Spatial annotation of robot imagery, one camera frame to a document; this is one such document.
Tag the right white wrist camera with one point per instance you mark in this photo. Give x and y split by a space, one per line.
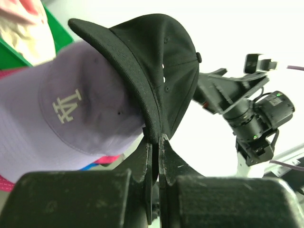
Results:
258 63

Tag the light pink cap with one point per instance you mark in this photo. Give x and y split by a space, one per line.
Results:
23 11

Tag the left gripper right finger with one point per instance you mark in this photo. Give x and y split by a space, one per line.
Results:
178 189

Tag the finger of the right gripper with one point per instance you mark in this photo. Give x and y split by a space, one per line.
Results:
216 90

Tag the blue cap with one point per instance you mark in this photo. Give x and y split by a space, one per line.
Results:
88 167

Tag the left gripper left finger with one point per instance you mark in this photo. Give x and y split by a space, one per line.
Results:
137 197

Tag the beige bucket hat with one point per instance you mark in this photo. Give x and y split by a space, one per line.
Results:
33 41

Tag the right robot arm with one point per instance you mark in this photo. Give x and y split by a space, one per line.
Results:
255 123

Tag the lavender cap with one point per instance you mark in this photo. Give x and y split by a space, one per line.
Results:
65 114

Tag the magenta cap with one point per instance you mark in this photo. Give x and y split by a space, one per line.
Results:
7 186

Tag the green plastic bin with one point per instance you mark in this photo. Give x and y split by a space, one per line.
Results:
9 58

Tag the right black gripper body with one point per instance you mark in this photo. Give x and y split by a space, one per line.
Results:
247 86

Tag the black beige cap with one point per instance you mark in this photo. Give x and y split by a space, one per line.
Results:
157 61

